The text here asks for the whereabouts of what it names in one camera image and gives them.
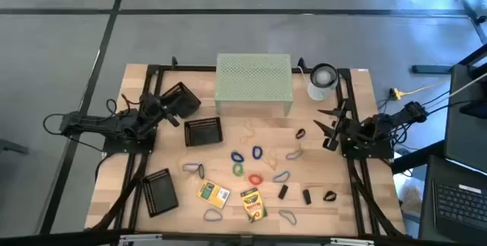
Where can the black laptop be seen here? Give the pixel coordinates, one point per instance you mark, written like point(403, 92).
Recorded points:
point(456, 204)

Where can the small black mesh basket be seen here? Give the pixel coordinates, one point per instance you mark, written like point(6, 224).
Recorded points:
point(203, 131)
point(186, 101)

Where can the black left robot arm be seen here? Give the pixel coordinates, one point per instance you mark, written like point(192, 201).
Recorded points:
point(99, 124)

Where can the red coil wristband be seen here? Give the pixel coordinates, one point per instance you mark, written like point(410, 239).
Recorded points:
point(250, 179)

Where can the black diagonal desk leg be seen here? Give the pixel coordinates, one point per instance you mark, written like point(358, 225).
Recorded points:
point(418, 157)

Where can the green perforated metal shelf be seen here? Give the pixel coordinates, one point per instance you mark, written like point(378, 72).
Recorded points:
point(253, 76)

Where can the flat black mesh tray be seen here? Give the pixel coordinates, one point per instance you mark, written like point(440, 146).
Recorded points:
point(161, 192)

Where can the black stand foot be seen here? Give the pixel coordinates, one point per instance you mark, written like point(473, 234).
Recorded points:
point(430, 69)

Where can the black rig crossbar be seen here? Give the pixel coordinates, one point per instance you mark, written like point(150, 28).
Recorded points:
point(57, 239)

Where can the grey chair leg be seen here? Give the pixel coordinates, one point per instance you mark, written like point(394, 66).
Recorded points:
point(11, 146)

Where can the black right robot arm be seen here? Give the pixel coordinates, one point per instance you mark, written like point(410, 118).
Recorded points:
point(380, 126)

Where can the crayon box green back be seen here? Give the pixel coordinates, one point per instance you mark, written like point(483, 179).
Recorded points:
point(213, 193)

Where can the crayon box yellow front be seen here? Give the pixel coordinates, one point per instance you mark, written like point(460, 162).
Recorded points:
point(253, 204)

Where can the blue rubber band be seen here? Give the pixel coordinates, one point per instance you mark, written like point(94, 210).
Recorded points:
point(293, 221)
point(288, 157)
point(274, 179)

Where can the green coil wristband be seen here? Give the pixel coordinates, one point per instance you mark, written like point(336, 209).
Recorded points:
point(234, 170)

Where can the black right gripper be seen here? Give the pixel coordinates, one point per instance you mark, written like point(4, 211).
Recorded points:
point(339, 126)

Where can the black coil wristband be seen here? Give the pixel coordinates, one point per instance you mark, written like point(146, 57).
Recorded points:
point(297, 135)
point(199, 171)

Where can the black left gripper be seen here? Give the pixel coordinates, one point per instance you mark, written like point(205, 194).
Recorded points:
point(156, 108)

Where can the blue coil wristband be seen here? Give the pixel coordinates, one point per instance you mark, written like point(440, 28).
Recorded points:
point(253, 152)
point(232, 157)

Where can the yellow rubber band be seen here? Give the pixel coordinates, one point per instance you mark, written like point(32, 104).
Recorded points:
point(252, 130)
point(272, 164)

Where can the black side desk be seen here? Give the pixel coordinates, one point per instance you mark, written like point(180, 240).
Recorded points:
point(464, 131)

